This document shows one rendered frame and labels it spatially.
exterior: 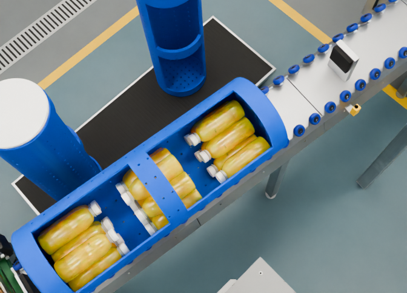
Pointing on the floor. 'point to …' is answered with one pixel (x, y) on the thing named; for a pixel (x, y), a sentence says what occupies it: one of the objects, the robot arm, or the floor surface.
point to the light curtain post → (384, 158)
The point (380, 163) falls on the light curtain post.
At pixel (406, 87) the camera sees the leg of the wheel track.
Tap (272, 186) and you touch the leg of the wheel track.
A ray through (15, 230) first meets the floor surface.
